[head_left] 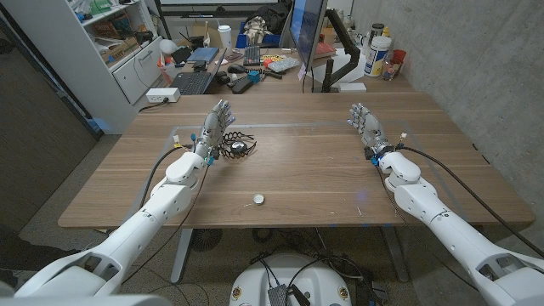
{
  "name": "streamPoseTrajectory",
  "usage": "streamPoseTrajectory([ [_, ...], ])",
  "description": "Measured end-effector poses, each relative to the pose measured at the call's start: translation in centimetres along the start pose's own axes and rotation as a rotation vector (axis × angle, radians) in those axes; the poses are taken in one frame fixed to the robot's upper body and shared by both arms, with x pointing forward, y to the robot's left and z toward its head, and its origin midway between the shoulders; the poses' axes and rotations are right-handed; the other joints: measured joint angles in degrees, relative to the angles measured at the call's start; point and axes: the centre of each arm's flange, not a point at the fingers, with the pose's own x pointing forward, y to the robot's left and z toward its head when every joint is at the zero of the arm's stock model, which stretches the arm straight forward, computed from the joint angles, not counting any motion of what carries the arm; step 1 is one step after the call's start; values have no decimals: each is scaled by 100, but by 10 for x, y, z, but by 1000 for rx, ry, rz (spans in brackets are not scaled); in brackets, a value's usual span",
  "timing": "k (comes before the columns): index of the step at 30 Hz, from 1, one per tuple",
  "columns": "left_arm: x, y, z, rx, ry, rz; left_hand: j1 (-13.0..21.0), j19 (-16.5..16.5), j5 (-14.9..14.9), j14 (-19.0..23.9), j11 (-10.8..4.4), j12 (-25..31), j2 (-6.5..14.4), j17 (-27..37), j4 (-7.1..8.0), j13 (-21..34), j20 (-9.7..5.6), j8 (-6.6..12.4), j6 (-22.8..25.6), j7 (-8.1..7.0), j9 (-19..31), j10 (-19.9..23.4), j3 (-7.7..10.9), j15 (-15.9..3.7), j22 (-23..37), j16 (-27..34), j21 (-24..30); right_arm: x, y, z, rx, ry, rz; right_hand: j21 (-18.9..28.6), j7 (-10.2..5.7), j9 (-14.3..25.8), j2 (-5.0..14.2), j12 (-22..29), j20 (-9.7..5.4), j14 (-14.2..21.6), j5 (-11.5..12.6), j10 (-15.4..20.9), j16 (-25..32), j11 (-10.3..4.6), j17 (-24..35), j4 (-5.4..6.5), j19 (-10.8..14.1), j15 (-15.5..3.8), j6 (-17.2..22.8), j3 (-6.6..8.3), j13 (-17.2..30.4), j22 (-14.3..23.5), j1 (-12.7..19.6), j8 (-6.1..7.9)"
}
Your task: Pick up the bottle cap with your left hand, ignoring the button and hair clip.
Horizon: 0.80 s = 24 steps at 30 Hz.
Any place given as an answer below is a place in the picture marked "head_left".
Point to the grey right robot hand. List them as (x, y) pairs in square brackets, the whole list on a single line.
[(370, 129)]

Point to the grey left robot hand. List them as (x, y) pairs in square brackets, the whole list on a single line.
[(212, 129)]

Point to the white bottle cap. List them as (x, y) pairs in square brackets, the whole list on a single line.
[(258, 199)]

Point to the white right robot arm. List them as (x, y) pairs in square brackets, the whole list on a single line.
[(459, 242)]

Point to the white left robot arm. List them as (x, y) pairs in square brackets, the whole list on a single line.
[(127, 238)]

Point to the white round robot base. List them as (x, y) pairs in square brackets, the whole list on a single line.
[(314, 280)]

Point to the flat white box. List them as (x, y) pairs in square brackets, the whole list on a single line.
[(352, 87)]

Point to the black laptop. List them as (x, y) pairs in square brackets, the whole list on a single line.
[(193, 83)]

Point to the black oval case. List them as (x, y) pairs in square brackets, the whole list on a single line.
[(242, 86)]

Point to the white power strip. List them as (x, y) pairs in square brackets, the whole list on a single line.
[(162, 95)]

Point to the black computer mouse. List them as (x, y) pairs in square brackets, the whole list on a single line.
[(236, 69)]

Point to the blue cube box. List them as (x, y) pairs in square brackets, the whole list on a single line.
[(254, 77)]

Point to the white canister blue label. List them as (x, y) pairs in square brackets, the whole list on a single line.
[(377, 57)]

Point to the blue notebook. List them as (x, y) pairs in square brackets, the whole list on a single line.
[(204, 54)]

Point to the red cup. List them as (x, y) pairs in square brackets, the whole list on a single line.
[(399, 56)]

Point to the black keyboard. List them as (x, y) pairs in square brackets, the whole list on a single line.
[(251, 55)]

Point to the red book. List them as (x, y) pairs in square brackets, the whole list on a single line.
[(325, 50)]

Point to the blue storage bin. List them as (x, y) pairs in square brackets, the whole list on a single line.
[(242, 41)]

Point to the white tumbler cup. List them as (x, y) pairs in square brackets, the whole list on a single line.
[(224, 37)]

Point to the small grey keyboard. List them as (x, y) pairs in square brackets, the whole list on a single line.
[(284, 64)]

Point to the round black floor fan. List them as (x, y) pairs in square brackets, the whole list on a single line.
[(206, 239)]

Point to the computer monitor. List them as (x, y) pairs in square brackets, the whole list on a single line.
[(307, 30)]

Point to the black jacket pile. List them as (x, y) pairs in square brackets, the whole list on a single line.
[(272, 17)]

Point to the grey table leg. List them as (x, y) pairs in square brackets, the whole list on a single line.
[(395, 255), (182, 255)]

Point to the white shelf cabinet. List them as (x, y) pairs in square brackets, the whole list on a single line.
[(81, 64)]

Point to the white robot torso edge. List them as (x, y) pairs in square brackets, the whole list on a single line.
[(85, 301)]

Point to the black framed wall screen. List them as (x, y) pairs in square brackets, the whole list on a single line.
[(221, 10)]

